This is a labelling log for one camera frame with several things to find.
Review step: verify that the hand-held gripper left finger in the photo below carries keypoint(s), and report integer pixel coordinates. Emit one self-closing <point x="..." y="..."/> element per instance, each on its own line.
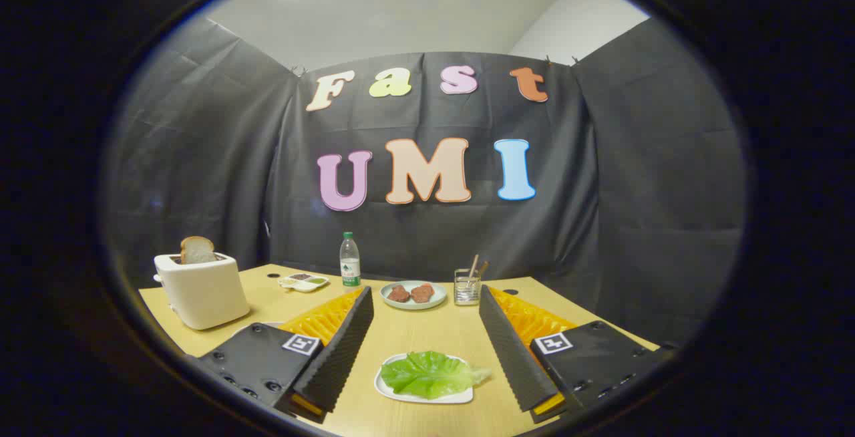
<point x="340" y="350"/>

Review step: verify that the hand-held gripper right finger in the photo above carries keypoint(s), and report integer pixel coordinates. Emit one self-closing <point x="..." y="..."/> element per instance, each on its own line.
<point x="511" y="350"/>

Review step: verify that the green lettuce leaf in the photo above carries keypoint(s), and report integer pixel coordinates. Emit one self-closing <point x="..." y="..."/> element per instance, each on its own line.
<point x="427" y="373"/>

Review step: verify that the toasted bread slice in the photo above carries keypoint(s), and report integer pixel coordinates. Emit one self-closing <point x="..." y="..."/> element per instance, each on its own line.
<point x="197" y="250"/>

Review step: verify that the white square plate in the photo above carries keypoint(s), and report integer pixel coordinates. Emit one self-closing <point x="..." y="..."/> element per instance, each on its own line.
<point x="391" y="391"/>

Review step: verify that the clear glass jar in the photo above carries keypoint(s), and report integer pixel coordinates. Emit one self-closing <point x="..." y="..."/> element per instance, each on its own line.
<point x="466" y="295"/>

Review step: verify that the white divided condiment dish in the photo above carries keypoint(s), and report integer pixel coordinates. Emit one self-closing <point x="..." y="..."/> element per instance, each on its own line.
<point x="304" y="283"/>

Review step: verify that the small brown meat patty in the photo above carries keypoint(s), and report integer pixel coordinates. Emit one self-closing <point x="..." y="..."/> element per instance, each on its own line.
<point x="399" y="294"/>

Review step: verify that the pale green round plate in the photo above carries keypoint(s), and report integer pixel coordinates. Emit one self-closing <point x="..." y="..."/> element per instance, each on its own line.
<point x="414" y="306"/>

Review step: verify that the clear plastic water bottle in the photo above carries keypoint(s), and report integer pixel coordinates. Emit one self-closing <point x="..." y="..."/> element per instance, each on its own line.
<point x="350" y="263"/>

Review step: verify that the dark wooden stick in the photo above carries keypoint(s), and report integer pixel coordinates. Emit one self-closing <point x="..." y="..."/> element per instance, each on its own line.
<point x="482" y="267"/>

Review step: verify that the light wooden stick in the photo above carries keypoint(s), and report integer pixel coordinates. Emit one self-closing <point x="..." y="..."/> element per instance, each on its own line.
<point x="473" y="264"/>

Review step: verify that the large brown meat patty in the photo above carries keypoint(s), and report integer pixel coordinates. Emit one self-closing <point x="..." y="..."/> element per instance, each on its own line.
<point x="422" y="293"/>

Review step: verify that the white toaster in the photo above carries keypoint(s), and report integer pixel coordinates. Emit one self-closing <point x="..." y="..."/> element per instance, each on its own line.
<point x="204" y="293"/>

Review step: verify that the black backdrop cloth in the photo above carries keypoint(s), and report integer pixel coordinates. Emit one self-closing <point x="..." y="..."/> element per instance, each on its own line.
<point x="200" y="156"/>

